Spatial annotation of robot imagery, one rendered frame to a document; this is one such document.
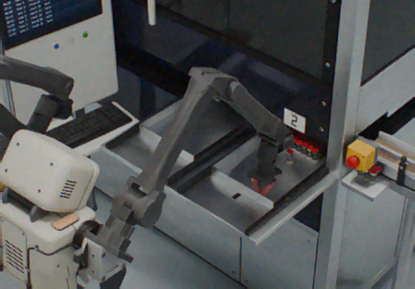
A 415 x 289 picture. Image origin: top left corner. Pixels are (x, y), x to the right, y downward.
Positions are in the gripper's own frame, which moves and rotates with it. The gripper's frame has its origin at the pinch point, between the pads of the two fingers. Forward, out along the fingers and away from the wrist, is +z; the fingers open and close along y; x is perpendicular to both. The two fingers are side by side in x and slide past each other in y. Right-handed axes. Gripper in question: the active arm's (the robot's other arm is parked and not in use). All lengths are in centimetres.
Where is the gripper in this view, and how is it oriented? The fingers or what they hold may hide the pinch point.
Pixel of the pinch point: (260, 195)
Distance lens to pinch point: 267.7
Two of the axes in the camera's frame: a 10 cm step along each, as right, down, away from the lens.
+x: -7.4, -4.0, 5.4
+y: 6.6, -3.0, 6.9
